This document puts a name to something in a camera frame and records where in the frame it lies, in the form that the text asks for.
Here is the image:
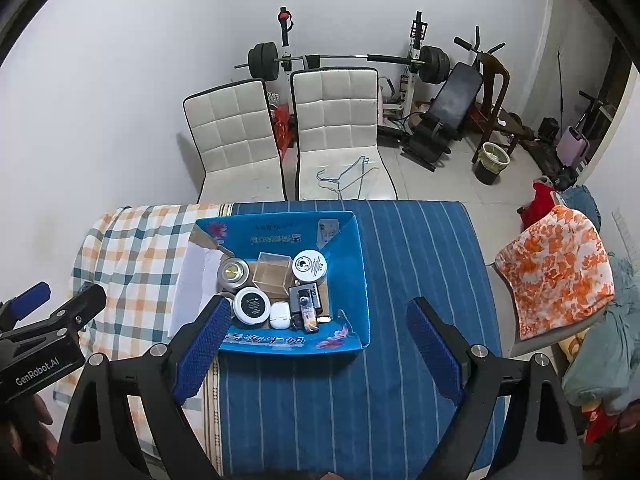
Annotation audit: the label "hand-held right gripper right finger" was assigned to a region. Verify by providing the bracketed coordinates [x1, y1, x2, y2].
[405, 296, 585, 480]

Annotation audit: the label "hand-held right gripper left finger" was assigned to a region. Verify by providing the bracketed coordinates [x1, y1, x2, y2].
[54, 294, 234, 480]

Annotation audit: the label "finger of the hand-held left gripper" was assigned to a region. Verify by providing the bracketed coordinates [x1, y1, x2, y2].
[0, 281, 52, 333]
[49, 284, 108, 343]

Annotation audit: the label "grey round tin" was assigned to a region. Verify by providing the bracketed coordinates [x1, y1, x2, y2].
[217, 258, 251, 292]

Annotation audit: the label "blue cardboard box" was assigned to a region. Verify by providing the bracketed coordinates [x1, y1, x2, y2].
[170, 211, 371, 356]

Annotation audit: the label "person's left hand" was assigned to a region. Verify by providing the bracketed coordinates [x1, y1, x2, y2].
[0, 394, 56, 480]

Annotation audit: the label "black-lidded round tin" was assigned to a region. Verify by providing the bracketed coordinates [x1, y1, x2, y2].
[233, 286, 272, 323]

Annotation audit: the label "checkered cloth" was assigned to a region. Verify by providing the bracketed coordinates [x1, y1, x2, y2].
[52, 203, 236, 461]

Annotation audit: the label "white earbuds case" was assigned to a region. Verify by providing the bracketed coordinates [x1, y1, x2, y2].
[270, 301, 292, 330]

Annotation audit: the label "clear plastic box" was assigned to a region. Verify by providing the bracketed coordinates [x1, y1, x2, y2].
[251, 252, 292, 297]

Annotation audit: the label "blue striped tablecloth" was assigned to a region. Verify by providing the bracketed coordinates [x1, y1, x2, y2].
[202, 200, 503, 480]

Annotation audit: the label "grey chair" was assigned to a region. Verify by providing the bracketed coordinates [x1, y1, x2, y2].
[487, 260, 617, 358]

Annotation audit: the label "white round tin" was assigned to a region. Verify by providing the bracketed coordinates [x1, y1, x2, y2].
[292, 250, 328, 283]

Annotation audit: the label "orange floral cloth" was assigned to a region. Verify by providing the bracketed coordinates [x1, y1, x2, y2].
[495, 205, 615, 341]

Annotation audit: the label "small white carton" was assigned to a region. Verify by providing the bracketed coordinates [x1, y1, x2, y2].
[317, 218, 341, 247]

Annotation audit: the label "teal cloth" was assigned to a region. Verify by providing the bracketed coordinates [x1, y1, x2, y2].
[562, 255, 640, 411]

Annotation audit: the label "red cloth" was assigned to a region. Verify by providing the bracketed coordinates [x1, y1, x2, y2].
[520, 182, 566, 231]

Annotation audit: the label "dark waste bin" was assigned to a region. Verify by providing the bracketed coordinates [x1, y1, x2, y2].
[474, 142, 511, 186]

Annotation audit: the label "blue denim cloth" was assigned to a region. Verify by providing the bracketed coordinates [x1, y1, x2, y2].
[560, 185, 601, 231]

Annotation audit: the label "white padded chair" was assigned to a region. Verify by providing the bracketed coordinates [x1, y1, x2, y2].
[290, 67, 399, 201]
[182, 79, 288, 204]

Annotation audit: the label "red bag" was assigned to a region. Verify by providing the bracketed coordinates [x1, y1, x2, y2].
[271, 104, 296, 158]

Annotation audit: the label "black weight bench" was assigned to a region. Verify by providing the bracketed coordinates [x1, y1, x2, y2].
[400, 62, 483, 171]

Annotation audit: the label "lilac suitcase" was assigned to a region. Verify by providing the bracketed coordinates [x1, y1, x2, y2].
[556, 127, 591, 166]

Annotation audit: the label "white barbell rack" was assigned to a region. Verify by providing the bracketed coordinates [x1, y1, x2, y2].
[277, 7, 432, 128]

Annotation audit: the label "wooden chair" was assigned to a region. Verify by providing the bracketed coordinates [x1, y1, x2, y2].
[470, 52, 512, 163]

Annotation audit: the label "barbell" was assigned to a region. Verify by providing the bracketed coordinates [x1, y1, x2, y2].
[234, 42, 451, 85]

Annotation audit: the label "wire hangers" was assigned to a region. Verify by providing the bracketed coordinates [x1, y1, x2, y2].
[316, 156, 373, 199]

